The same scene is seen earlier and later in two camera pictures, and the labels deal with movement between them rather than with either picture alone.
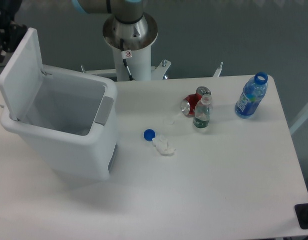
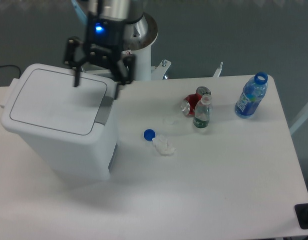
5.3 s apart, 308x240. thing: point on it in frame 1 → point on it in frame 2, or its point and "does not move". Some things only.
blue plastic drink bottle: (253, 92) does not move
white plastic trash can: (71, 119) does not move
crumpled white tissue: (160, 143) does not move
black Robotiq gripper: (10, 33) → (105, 41)
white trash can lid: (22, 79) → (44, 99)
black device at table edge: (304, 213) does not move
